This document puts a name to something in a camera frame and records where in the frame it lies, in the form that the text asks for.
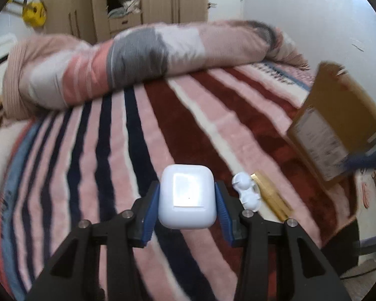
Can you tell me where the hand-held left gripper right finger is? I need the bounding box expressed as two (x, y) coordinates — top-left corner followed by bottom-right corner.
(214, 181), (352, 301)

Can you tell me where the rolled pink grey blanket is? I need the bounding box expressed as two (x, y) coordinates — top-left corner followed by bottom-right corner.
(2, 20), (311, 120)

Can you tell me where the gold lipstick tube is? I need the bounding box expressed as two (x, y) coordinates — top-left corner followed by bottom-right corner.
(250, 171), (294, 222)

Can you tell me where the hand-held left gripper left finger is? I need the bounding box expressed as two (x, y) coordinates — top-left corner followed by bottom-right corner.
(25, 181), (160, 301)

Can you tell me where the brown cardboard box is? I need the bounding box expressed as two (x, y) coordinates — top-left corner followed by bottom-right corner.
(286, 62), (376, 183)

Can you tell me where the white twin-cap lens case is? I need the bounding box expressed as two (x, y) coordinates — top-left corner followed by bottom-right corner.
(231, 173), (261, 211)

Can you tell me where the black cable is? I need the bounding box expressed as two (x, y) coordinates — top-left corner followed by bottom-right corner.
(340, 262), (376, 280)

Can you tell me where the yellow toy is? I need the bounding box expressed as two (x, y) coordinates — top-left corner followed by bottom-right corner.
(21, 1), (48, 27)

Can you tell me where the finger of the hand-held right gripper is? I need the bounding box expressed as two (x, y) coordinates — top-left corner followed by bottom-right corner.
(344, 143), (376, 172)

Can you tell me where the striped fleece blanket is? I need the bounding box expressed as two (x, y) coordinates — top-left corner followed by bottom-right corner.
(0, 60), (361, 301)

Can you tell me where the beige wooden wardrobe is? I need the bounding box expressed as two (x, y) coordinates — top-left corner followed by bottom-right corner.
(42, 0), (211, 43)

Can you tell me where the white earbuds case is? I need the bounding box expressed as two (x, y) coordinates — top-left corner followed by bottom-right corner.
(158, 164), (218, 229)

